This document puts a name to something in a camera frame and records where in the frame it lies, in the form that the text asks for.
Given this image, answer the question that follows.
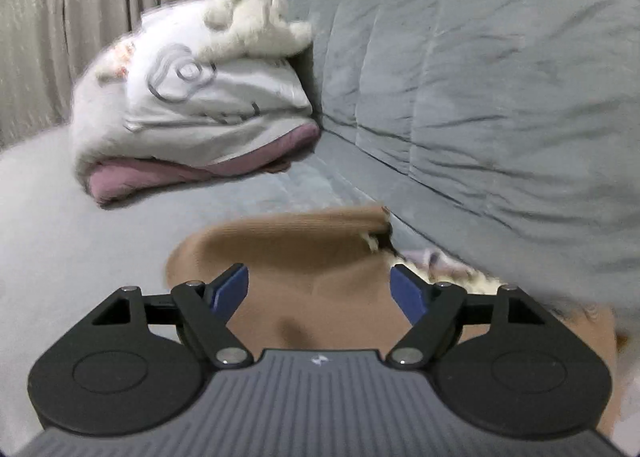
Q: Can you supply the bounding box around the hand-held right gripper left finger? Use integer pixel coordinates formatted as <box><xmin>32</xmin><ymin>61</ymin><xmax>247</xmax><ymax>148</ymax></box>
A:
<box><xmin>91</xmin><ymin>263</ymin><xmax>254</xmax><ymax>368</ymax></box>

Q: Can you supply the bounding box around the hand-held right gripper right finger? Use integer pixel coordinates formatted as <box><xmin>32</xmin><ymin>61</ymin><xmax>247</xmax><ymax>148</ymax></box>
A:
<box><xmin>386</xmin><ymin>264</ymin><xmax>546</xmax><ymax>369</ymax></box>

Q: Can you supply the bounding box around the brown ribbed sweater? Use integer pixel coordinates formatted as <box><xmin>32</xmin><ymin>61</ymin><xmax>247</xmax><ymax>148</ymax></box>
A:
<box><xmin>164</xmin><ymin>204</ymin><xmax>631</xmax><ymax>443</ymax></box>

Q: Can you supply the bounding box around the pale fuzzy cloth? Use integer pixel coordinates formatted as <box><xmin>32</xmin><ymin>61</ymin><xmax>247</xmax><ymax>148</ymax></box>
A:
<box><xmin>397</xmin><ymin>246</ymin><xmax>506</xmax><ymax>297</ymax></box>

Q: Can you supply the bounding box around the pink blanket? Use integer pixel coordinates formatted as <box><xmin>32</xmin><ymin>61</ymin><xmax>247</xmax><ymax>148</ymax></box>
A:
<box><xmin>89</xmin><ymin>123</ymin><xmax>321</xmax><ymax>208</ymax></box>

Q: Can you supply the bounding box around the grey bed blanket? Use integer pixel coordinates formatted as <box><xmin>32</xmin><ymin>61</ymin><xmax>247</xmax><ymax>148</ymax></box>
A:
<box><xmin>0</xmin><ymin>124</ymin><xmax>501</xmax><ymax>457</ymax></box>

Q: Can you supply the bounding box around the grey folded duvet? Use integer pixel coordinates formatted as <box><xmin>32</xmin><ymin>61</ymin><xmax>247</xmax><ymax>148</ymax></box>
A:
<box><xmin>70</xmin><ymin>42</ymin><xmax>321</xmax><ymax>188</ymax></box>

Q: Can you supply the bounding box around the light grey printed pillow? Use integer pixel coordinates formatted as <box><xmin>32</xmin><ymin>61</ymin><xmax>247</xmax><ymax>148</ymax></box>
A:
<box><xmin>122</xmin><ymin>4</ymin><xmax>314</xmax><ymax>133</ymax></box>

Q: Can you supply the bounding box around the grey quilted headboard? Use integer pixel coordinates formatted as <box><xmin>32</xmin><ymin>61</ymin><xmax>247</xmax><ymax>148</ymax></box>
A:
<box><xmin>240</xmin><ymin>0</ymin><xmax>640</xmax><ymax>310</ymax></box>

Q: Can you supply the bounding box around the floral patterned cloth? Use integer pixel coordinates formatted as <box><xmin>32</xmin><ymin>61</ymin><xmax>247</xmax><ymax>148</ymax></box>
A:
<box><xmin>95</xmin><ymin>37</ymin><xmax>138</xmax><ymax>80</ymax></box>

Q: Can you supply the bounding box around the cream plush toy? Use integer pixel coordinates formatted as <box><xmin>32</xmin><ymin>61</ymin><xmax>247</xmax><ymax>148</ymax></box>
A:
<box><xmin>202</xmin><ymin>0</ymin><xmax>315</xmax><ymax>63</ymax></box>

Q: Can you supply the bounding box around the grey star-print curtain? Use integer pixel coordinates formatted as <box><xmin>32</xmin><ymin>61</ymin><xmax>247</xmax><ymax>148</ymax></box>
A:
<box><xmin>0</xmin><ymin>0</ymin><xmax>203</xmax><ymax>148</ymax></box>

